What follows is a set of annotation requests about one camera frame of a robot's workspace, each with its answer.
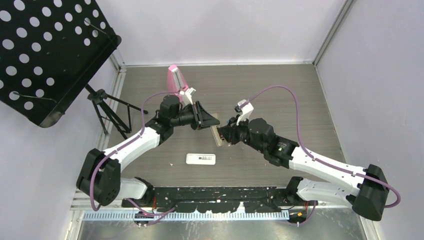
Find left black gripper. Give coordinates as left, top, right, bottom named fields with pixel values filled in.
left=170, top=101, right=219, bottom=131

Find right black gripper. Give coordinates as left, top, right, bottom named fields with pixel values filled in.
left=218, top=114, right=267, bottom=154

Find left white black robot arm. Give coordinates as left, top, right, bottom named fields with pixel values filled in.
left=76, top=95, right=220, bottom=211

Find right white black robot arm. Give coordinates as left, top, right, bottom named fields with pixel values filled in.
left=217, top=117, right=389, bottom=221

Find white remote control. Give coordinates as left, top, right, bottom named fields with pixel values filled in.
left=185, top=153, right=216, bottom=166

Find pink metronome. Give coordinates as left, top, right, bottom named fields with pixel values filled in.
left=167, top=64, right=189, bottom=102

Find black tripod stand legs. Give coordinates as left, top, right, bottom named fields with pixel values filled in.
left=85, top=84, right=149, bottom=140

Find black perforated music stand desk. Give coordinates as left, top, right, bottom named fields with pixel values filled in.
left=0, top=0, right=122, bottom=128

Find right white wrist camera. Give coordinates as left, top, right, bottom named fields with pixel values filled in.
left=234, top=99, right=254, bottom=126

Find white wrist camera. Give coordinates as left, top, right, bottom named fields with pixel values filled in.
left=179, top=87, right=196, bottom=105
left=234, top=99, right=254, bottom=126

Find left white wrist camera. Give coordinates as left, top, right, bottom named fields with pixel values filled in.
left=179, top=87, right=196, bottom=105

